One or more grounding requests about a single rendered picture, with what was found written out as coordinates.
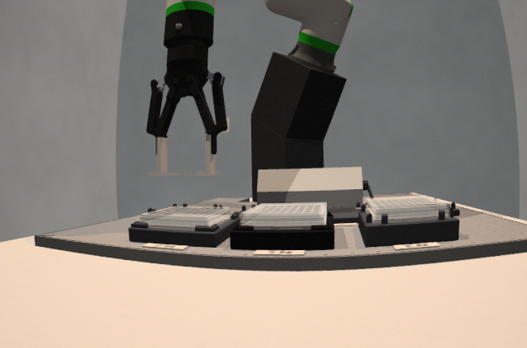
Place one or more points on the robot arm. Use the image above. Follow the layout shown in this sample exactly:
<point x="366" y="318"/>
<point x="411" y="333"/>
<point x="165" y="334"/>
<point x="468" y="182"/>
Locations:
<point x="324" y="23"/>

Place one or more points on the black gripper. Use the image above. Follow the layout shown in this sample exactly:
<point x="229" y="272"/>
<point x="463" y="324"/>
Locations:
<point x="187" y="73"/>

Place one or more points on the white button panel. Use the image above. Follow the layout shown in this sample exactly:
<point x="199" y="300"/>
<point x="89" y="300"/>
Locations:
<point x="339" y="187"/>

